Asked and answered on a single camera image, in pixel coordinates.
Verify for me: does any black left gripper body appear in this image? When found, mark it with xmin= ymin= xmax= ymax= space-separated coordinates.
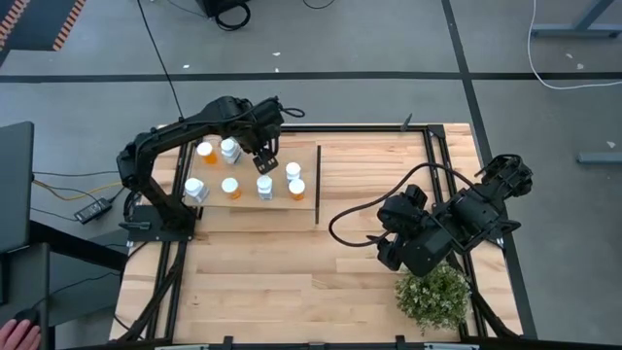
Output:
xmin=237 ymin=97 xmax=286 ymax=154

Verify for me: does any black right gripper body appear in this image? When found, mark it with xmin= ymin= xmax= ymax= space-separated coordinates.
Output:
xmin=377 ymin=186 xmax=432 ymax=235

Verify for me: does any wooden shelf board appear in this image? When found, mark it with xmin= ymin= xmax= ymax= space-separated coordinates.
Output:
xmin=183 ymin=140 xmax=318 ymax=212

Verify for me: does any black shelf side panel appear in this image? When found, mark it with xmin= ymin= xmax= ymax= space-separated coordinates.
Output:
xmin=314 ymin=144 xmax=322 ymax=227

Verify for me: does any green potted plant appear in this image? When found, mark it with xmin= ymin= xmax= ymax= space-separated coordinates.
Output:
xmin=394 ymin=260 xmax=473 ymax=336

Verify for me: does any black power adapter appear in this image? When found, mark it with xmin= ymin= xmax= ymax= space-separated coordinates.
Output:
xmin=74 ymin=197 xmax=114 ymax=226

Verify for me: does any grey floor bar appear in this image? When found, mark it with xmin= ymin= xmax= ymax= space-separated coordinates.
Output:
xmin=576 ymin=151 xmax=622 ymax=165

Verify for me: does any dark mat with striped edges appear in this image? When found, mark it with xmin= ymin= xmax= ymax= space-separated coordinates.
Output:
xmin=0 ymin=0 xmax=87 ymax=67

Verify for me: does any dark grey desk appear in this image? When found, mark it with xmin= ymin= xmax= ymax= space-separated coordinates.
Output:
xmin=0 ymin=242 xmax=52 ymax=350

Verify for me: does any black computer mouse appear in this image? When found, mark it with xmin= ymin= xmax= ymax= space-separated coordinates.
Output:
xmin=13 ymin=309 xmax=41 ymax=325

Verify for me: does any person's hand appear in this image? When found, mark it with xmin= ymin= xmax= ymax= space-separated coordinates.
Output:
xmin=0 ymin=318 xmax=43 ymax=350

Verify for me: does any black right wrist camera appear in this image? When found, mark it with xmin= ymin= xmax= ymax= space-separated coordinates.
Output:
xmin=405 ymin=184 xmax=429 ymax=208

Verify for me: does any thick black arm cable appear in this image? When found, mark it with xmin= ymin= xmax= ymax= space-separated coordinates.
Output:
xmin=328 ymin=161 xmax=487 ymax=248

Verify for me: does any black aluminium table frame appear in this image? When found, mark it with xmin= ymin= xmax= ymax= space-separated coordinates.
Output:
xmin=116 ymin=123 xmax=524 ymax=350

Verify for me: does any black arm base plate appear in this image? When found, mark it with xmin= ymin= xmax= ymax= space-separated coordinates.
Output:
xmin=432 ymin=201 xmax=522 ymax=240
xmin=119 ymin=203 xmax=196 ymax=243

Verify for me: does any thin black floor cable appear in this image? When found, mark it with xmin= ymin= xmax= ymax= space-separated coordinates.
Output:
xmin=136 ymin=0 xmax=188 ymax=123

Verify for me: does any black box with cable loop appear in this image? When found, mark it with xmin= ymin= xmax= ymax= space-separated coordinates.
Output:
xmin=196 ymin=0 xmax=253 ymax=32

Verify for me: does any white floor cable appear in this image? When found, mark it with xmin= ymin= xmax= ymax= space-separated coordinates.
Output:
xmin=527 ymin=0 xmax=622 ymax=91

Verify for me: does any yellow wire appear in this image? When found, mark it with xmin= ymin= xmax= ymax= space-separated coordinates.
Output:
xmin=31 ymin=179 xmax=122 ymax=201

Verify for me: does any grey table leg frame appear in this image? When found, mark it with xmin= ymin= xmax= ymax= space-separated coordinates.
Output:
xmin=530 ymin=0 xmax=622 ymax=40

